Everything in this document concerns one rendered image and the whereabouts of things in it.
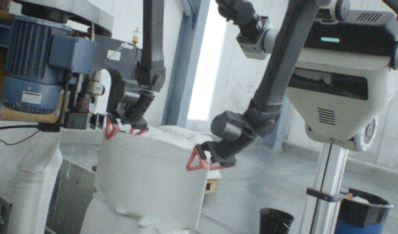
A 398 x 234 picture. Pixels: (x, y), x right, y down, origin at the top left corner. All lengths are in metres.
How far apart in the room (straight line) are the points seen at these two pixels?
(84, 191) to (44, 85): 1.03
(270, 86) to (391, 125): 8.32
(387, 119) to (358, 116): 7.89
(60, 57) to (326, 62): 0.79
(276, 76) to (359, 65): 0.41
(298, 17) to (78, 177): 1.50
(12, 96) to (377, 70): 1.01
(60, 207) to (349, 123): 1.46
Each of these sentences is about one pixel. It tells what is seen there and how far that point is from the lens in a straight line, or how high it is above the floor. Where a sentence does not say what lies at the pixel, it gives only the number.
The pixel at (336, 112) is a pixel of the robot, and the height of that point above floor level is 1.24.
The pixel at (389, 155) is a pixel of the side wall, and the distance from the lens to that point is 9.36.
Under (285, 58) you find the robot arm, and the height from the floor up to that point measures 1.35.
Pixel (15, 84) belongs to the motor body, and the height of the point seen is 1.15.
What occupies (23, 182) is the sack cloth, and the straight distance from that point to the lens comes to 1.85.
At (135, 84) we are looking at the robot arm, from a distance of 1.36.
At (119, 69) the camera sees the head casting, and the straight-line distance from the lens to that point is 1.62.
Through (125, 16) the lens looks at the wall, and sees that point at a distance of 6.79.
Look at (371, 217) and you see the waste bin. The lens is 3.31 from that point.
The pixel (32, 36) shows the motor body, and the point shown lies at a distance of 1.24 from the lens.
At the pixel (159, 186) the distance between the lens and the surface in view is 1.30.
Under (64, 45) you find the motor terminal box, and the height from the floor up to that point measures 1.28.
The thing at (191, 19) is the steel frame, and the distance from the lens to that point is 7.48.
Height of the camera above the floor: 1.26
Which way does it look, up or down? 5 degrees down
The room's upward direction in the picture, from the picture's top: 11 degrees clockwise
